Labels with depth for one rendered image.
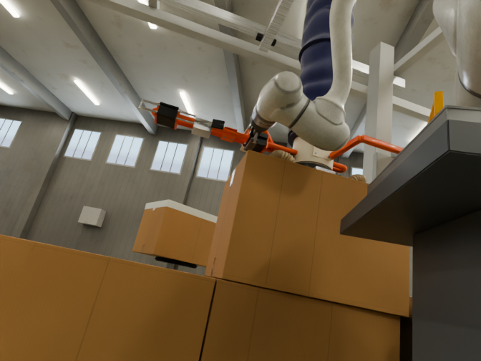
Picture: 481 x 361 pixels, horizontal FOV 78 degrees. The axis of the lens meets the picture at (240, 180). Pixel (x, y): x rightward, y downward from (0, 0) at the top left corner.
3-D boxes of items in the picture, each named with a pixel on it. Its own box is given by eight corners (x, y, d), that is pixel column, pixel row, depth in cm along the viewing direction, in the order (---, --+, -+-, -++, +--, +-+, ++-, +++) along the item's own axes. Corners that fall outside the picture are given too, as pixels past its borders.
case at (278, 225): (339, 304, 129) (346, 214, 142) (409, 317, 92) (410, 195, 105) (204, 276, 120) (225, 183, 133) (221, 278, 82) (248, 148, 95)
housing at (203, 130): (207, 139, 117) (210, 129, 119) (211, 132, 111) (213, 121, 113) (190, 134, 116) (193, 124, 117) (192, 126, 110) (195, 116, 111)
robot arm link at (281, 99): (248, 111, 92) (283, 135, 93) (264, 82, 77) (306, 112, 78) (264, 87, 95) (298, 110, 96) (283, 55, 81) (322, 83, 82)
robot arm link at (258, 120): (253, 117, 92) (248, 124, 97) (280, 125, 93) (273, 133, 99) (258, 92, 94) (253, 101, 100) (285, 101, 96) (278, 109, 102)
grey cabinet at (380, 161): (392, 193, 247) (393, 160, 256) (396, 192, 242) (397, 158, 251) (371, 187, 243) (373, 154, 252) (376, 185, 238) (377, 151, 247)
